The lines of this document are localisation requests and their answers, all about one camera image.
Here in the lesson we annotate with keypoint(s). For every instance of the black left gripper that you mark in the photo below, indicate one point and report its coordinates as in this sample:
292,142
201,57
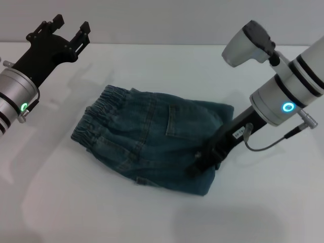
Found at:
43,53

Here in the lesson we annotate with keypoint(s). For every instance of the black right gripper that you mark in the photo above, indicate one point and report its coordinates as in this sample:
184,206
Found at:
233,134

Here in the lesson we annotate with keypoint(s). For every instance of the blue denim shorts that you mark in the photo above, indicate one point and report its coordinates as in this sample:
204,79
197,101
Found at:
152,141

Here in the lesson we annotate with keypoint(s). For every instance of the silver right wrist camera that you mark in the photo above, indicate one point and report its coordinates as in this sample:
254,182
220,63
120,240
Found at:
248,43

